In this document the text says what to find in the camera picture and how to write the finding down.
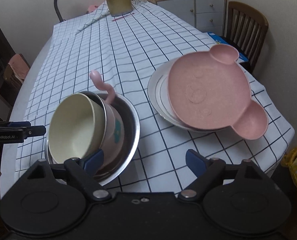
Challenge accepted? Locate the cream plastic bowl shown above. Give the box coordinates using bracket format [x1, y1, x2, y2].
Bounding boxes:
[49, 93, 105, 163]

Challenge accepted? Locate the pink steel bowl with handle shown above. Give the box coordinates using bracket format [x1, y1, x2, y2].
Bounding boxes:
[89, 70, 125, 169]

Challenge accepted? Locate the large steel bowl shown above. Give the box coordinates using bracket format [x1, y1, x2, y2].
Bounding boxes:
[45, 92, 140, 186]

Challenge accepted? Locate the pink cloth on chair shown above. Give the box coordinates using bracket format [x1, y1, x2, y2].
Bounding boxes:
[8, 54, 30, 82]

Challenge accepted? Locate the wooden chair with pink cloth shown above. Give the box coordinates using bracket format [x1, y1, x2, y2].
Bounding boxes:
[0, 64, 24, 106]

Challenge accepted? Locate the pink bear-shaped plate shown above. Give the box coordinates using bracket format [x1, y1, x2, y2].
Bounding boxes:
[168, 44, 268, 140]

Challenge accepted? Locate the white gold-rimmed plate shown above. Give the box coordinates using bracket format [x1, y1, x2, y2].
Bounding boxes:
[154, 74, 188, 129]

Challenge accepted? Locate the steel plate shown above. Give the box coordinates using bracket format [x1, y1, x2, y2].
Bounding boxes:
[147, 58, 228, 133]

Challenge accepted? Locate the blue book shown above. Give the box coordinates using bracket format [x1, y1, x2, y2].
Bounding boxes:
[206, 31, 250, 63]

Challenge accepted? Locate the white grid tablecloth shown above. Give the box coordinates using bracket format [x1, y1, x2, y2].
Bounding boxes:
[14, 2, 295, 193]

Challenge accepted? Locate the pink object behind table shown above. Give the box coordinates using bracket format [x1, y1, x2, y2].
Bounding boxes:
[87, 5, 98, 14]

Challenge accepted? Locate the dark wooden chair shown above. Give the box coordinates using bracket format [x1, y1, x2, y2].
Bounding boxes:
[225, 1, 268, 74]

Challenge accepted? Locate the white grey drawer cabinet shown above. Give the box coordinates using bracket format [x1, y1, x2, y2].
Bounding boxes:
[147, 0, 226, 36]

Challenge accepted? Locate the red pen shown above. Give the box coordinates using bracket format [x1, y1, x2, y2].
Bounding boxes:
[112, 12, 134, 22]

